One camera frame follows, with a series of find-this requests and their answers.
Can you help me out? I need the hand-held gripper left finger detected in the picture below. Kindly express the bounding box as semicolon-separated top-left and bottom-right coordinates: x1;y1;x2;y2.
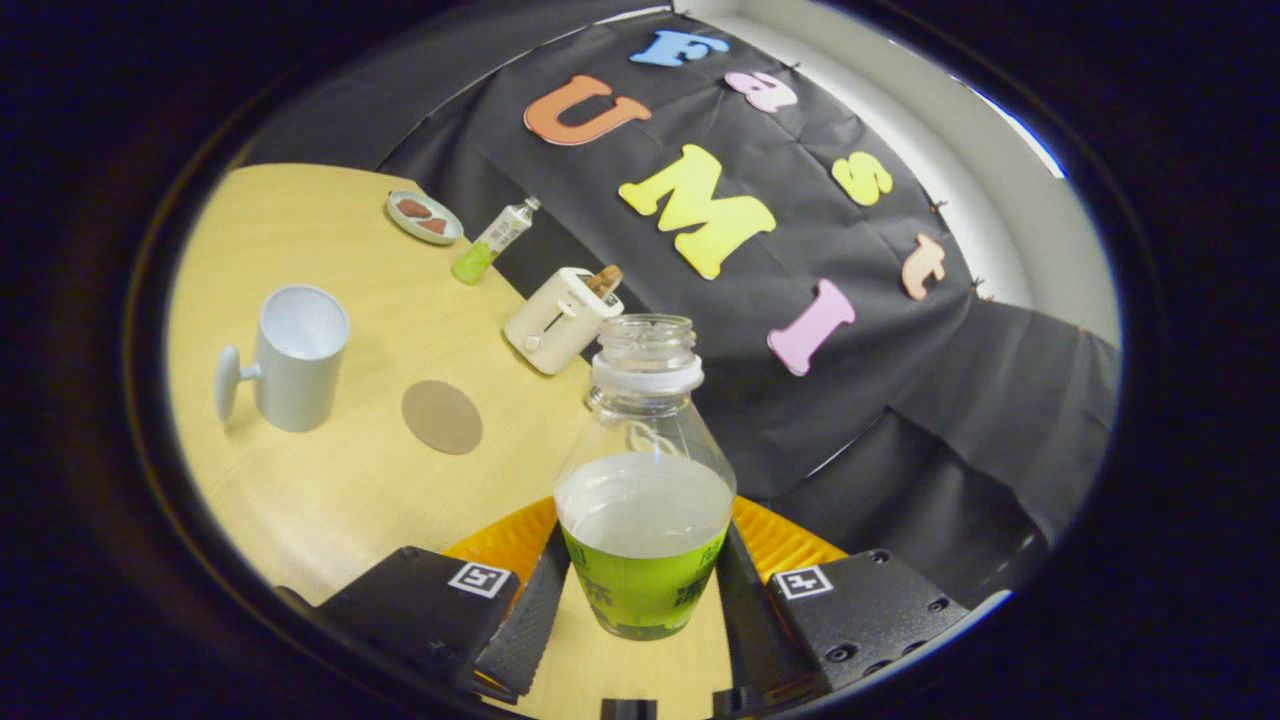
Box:
318;497;573;706

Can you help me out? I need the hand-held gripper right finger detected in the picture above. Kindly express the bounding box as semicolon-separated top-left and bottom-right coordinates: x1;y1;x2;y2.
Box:
715;495;971;716

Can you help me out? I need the green label juice bottle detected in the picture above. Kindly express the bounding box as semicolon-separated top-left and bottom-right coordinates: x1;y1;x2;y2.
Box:
553;313;738;642

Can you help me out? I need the round brown coaster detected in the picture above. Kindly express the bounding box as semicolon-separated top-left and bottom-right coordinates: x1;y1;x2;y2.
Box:
401;379;484;456

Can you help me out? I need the pale blue cup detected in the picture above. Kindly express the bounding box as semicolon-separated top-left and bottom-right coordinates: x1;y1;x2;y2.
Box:
214;285;351;433

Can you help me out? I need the tall white label bottle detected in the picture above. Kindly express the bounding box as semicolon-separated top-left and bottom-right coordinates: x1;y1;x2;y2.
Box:
451;196;542;286

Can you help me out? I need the wooden table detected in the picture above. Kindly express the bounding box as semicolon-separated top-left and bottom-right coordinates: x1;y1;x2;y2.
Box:
165;163;736;720

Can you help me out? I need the black backdrop cloth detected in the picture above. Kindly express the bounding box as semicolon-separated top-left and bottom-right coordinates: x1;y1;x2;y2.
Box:
235;0;1121;601

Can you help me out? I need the cream toaster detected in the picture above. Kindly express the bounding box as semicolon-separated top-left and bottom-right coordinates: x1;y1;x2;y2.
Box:
503;266;625;376

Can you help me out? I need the pale green plate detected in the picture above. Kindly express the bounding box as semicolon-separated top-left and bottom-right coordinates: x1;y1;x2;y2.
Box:
386;190;465;246

